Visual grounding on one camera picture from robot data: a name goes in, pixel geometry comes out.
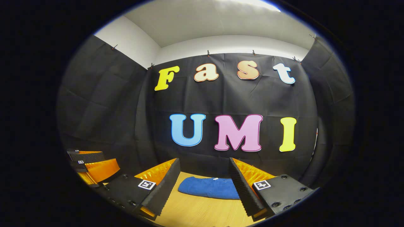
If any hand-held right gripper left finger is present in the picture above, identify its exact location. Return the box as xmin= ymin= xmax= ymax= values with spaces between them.
xmin=95 ymin=158 xmax=181 ymax=220

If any black backdrop cloth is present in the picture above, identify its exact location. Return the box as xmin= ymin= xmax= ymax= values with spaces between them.
xmin=57 ymin=34 xmax=355 ymax=189

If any blue jacket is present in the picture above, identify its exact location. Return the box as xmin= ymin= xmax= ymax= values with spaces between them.
xmin=178 ymin=176 xmax=242 ymax=200

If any row of black cloth clips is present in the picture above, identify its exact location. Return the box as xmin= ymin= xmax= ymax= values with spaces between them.
xmin=111 ymin=34 xmax=317 ymax=69

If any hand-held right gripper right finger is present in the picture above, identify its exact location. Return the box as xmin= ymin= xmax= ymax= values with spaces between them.
xmin=228 ymin=157 xmax=315 ymax=221

